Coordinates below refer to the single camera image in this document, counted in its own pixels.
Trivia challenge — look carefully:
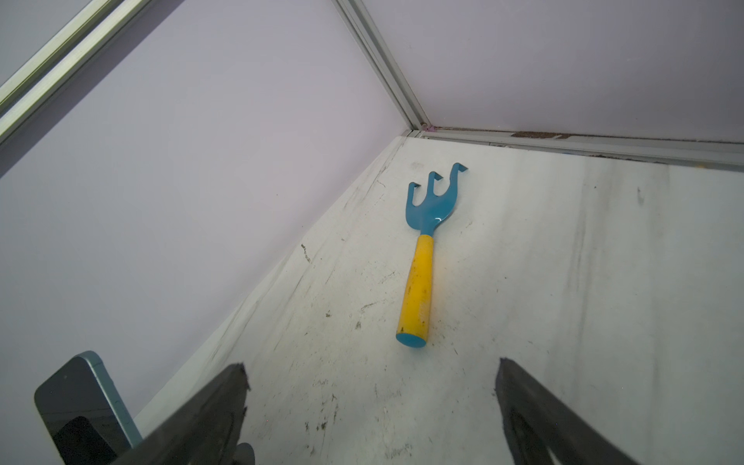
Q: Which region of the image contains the grey stand back right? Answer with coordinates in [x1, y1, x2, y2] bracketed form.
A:
[233, 443, 256, 465]

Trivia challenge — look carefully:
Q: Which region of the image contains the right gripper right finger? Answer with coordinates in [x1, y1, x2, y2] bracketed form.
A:
[495, 358, 635, 464]

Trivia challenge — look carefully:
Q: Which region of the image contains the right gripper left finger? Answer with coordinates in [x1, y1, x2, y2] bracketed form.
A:
[115, 363, 250, 464]

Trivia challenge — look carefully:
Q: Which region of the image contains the black phone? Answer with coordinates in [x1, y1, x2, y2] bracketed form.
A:
[34, 351, 143, 464]

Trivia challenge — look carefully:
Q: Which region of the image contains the blue rake yellow handle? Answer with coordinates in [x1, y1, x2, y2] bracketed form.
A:
[395, 163, 468, 349]

